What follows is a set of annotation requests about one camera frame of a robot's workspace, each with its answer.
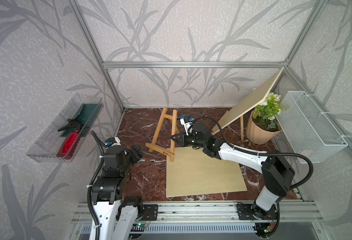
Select light plywood board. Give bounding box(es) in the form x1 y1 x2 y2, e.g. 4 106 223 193
166 147 248 198

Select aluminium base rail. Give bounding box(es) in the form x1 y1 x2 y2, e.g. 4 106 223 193
64 201 325 235

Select small wooden easel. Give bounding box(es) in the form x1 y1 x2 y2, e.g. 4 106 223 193
145 108 180 163

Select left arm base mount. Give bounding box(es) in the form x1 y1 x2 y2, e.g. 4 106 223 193
136 204 159 222

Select red spray bottle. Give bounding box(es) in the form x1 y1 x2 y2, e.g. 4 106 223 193
56 130 81 160

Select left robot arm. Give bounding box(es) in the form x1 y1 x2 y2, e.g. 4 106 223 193
87 144 143 240

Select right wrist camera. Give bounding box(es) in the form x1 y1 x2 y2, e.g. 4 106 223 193
178 115 194 136

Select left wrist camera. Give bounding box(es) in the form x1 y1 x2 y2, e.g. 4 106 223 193
104 137 121 148

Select black cable conduit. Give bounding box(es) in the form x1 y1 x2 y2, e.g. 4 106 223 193
190 115 314 191
86 130 108 240

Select aluminium frame rails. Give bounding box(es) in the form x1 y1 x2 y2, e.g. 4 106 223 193
67 0 352 205

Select green flat sheet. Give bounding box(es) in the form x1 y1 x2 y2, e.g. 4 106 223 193
58 104 103 137

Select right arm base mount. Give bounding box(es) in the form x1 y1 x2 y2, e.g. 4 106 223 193
236 202 279 221

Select left black cable conduit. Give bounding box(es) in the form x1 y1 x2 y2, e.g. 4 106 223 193
86 130 108 240

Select right black cable conduit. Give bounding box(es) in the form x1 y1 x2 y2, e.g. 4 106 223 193
190 115 314 191

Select pink item in basket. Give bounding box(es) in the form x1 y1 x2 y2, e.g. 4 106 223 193
300 149 315 159

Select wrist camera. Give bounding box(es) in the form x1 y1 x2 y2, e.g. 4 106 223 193
178 115 194 136
104 137 121 148

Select beige ribbed flower pot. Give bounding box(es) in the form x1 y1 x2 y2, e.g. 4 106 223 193
246 117 282 145

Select white wire mesh basket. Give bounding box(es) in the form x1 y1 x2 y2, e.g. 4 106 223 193
277 91 348 164

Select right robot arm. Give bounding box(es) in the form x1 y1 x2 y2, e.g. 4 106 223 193
171 123 295 218

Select green white-flowered plant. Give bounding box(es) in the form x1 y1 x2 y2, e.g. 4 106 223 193
252 92 290 132

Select clear plastic wall bin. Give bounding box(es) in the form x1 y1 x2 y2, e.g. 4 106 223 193
26 94 104 163

